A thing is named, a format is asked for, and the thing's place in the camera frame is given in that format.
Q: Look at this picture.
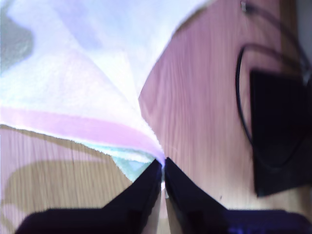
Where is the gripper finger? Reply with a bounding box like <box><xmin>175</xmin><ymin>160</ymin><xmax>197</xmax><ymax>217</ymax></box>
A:
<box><xmin>102</xmin><ymin>159</ymin><xmax>163</xmax><ymax>210</ymax></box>
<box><xmin>165</xmin><ymin>157</ymin><xmax>229</xmax><ymax>210</ymax></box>

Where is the white pastel striped tea towel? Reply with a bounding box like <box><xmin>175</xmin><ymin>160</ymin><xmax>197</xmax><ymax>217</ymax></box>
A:
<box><xmin>0</xmin><ymin>0</ymin><xmax>213</xmax><ymax>182</ymax></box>

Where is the black Huawei monitor on stand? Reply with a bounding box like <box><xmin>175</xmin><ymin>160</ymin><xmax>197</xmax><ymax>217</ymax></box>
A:
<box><xmin>250</xmin><ymin>69</ymin><xmax>312</xmax><ymax>197</ymax></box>

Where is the black cable with plug end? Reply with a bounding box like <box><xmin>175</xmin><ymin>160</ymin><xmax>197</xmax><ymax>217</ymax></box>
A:
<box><xmin>234</xmin><ymin>1</ymin><xmax>312</xmax><ymax>171</ymax></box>

